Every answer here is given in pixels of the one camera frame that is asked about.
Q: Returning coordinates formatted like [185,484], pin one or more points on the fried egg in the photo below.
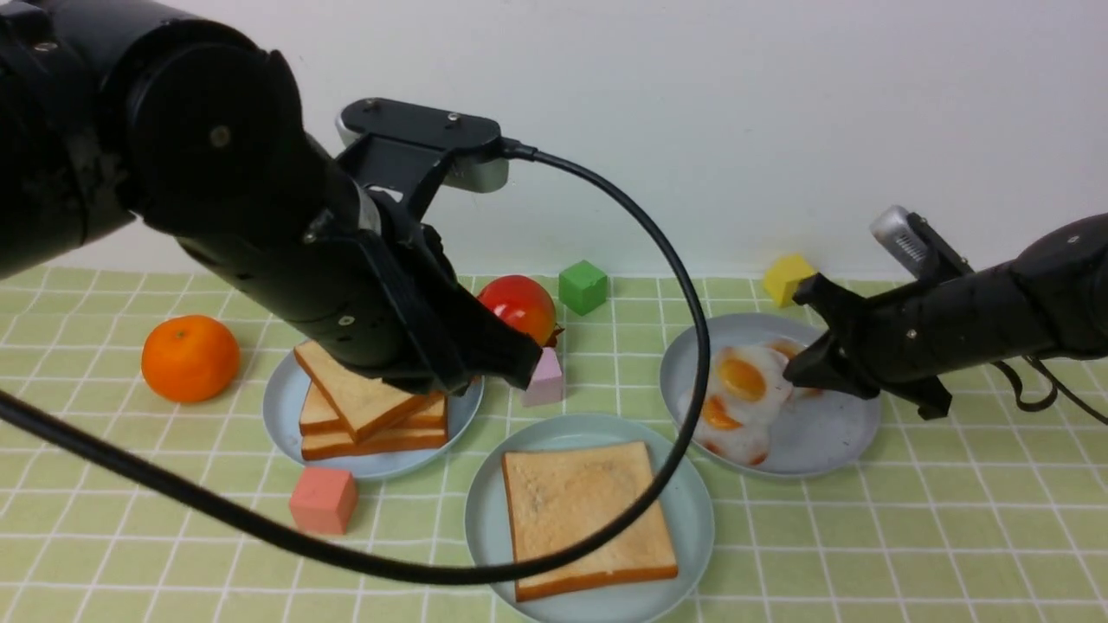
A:
[789,350]
[726,431]
[751,376]

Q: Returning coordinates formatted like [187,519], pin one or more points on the yellow cube block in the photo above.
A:
[783,277]

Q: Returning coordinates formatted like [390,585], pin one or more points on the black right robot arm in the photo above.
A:
[1047,303]

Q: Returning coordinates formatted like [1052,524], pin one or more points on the green cube block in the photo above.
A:
[582,287]

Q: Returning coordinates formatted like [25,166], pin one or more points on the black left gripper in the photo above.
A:
[403,317]

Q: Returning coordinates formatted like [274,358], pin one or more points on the orange mandarin fruit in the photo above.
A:
[190,359]

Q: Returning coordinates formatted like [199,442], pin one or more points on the green checkered tablecloth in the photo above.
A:
[989,516]

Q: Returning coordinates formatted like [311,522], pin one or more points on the light blue bread plate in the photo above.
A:
[287,388]

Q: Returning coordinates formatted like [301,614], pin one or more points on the red tomato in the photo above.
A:
[525,305]

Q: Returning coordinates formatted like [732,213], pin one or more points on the salmon red cube block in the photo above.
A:
[323,501]

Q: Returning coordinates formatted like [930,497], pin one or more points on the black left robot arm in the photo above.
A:
[116,112]

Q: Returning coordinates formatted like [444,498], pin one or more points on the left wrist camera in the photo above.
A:
[409,152]

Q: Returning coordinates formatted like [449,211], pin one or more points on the grey-blue egg plate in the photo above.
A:
[810,437]

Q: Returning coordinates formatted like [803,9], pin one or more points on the pink cube block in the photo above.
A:
[547,382]

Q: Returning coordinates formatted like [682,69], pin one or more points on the teal empty plate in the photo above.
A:
[685,502]

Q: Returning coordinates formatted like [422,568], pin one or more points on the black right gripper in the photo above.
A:
[891,343]

